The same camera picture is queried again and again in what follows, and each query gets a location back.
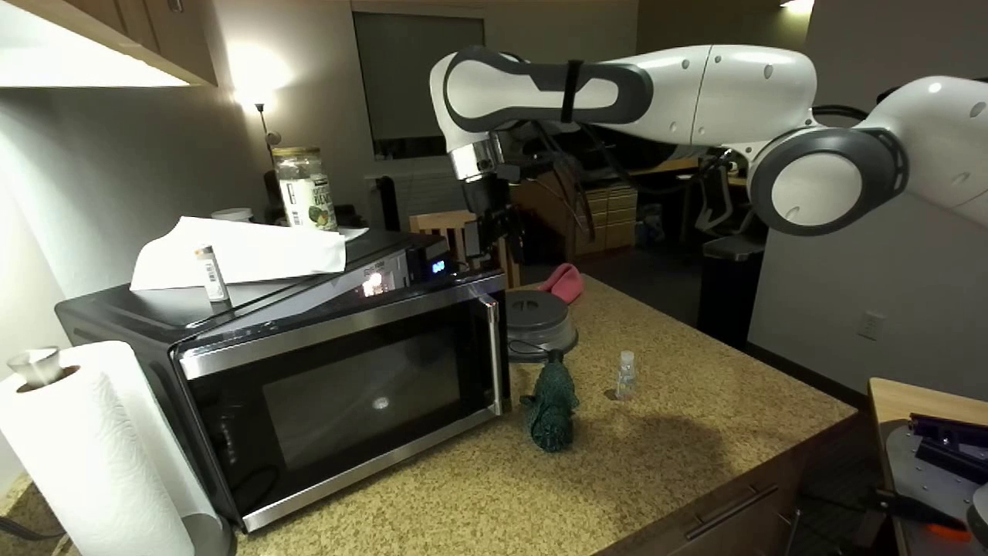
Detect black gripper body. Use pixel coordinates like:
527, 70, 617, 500
472, 165, 521, 240

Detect black steel microwave oven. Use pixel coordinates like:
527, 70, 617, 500
53, 228, 511, 535

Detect wooden slatted chair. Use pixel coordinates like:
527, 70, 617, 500
406, 208, 523, 291

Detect red cloth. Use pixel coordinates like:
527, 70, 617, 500
541, 259, 589, 309

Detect black tall bottle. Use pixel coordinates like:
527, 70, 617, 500
374, 176, 405, 235

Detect wooden office desk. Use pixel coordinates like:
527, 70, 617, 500
511, 158, 673, 259

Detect grey window blind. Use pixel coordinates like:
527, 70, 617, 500
352, 8, 487, 159

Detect small clear plastic bottle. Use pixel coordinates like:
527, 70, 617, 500
611, 350, 638, 402

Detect glass storage jar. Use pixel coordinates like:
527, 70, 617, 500
271, 145, 336, 232

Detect white folded cloth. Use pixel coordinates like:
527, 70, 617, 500
130, 213, 370, 294

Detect black trash bin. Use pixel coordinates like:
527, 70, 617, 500
697, 235, 769, 350

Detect lit desk lamp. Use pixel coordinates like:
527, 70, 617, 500
227, 41, 293, 165

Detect small clear tube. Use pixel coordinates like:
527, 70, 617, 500
195, 245, 230, 309

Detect wooden upper cabinets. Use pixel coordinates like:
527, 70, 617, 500
0, 0, 220, 93

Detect white paper towel roll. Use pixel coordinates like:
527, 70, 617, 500
0, 338, 225, 556

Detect wooden cart with black tools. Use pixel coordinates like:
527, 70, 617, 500
868, 372, 988, 556

